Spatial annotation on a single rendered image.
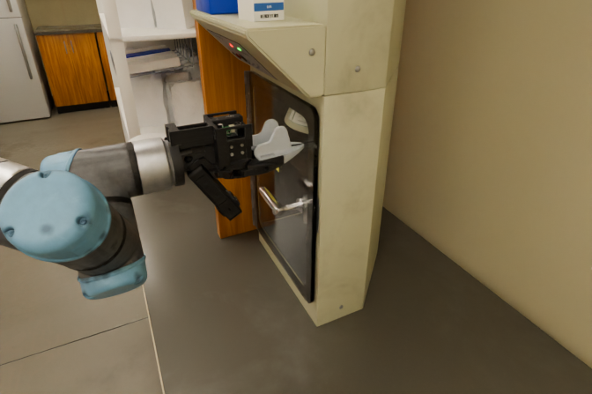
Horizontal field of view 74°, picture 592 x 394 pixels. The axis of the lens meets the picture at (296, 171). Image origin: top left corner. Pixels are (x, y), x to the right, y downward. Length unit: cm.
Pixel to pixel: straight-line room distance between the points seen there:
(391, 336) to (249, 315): 29
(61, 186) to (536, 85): 77
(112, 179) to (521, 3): 75
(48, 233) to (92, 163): 19
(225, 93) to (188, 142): 38
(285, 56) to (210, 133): 15
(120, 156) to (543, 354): 80
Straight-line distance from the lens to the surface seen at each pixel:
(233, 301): 90
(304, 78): 57
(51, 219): 38
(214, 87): 92
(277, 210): 69
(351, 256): 77
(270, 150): 61
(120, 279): 51
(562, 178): 87
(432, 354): 85
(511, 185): 93
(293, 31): 55
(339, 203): 68
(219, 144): 56
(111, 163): 55
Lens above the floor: 157
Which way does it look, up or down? 27 degrees down
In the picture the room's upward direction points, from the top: straight up
